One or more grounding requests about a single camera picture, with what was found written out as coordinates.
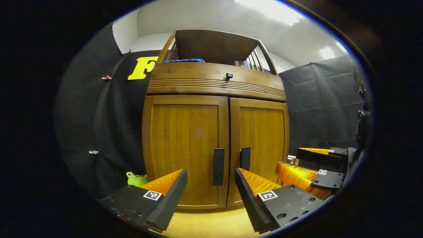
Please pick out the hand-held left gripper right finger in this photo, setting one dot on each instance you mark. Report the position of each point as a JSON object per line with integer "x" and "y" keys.
{"x": 248, "y": 198}

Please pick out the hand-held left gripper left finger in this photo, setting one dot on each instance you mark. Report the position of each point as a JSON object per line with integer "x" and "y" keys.
{"x": 172, "y": 198}

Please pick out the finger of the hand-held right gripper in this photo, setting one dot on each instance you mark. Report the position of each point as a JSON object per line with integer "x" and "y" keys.
{"x": 317, "y": 160}
{"x": 297, "y": 177}

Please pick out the wooden cabinet door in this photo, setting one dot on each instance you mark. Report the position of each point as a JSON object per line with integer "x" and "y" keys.
{"x": 185, "y": 142}
{"x": 264, "y": 132}

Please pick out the wooden double-door shoe cabinet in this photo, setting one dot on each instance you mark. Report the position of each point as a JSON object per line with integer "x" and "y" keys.
{"x": 214, "y": 43}

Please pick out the green frog toy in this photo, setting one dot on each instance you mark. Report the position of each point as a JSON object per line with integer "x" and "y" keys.
{"x": 137, "y": 180}

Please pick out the small ceiling light panel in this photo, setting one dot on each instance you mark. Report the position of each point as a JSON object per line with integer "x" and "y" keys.
{"x": 327, "y": 53}

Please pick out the row of dark books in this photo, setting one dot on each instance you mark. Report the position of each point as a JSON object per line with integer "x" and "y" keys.
{"x": 243, "y": 64}

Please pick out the black drawer knob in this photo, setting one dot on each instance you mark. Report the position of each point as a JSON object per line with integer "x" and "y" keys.
{"x": 229, "y": 75}

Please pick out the red clip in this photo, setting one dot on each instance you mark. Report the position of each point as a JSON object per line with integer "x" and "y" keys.
{"x": 106, "y": 78}

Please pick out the blue cloth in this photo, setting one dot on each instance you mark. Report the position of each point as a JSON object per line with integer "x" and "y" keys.
{"x": 185, "y": 60}

